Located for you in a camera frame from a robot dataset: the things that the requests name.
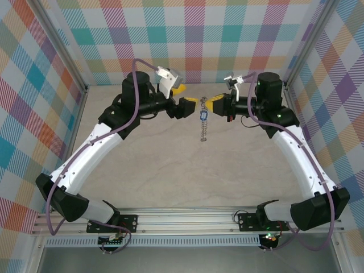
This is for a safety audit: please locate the silver keyring chain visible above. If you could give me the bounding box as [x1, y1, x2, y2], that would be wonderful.
[198, 96, 210, 143]

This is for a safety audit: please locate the small electronics board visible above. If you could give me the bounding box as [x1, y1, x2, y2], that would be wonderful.
[260, 232, 279, 246]
[98, 231, 125, 247]

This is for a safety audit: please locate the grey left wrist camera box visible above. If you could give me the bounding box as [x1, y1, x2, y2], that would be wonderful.
[171, 72, 185, 89]

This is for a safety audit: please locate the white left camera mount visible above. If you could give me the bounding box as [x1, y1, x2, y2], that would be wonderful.
[155, 65, 179, 100]

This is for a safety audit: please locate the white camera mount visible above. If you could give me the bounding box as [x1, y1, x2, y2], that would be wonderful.
[224, 72, 251, 102]
[155, 65, 179, 100]

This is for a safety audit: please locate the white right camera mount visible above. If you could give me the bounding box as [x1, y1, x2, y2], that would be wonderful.
[224, 72, 251, 102]

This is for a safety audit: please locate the thin black wire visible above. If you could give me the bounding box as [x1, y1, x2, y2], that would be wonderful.
[240, 114, 257, 128]

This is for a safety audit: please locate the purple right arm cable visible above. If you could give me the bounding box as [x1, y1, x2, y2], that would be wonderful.
[240, 71, 336, 253]

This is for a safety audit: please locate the aluminium corner post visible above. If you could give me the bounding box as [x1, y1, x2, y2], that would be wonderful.
[33, 0, 89, 94]
[281, 0, 335, 89]

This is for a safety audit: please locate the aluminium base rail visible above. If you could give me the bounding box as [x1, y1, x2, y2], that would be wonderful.
[31, 206, 346, 236]

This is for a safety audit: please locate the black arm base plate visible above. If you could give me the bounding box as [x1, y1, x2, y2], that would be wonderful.
[86, 214, 139, 233]
[237, 212, 260, 233]

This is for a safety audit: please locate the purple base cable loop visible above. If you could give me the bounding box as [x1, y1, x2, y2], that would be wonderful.
[98, 223, 133, 254]

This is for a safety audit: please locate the white slotted cable duct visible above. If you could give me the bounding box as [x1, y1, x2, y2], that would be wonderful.
[45, 234, 262, 248]

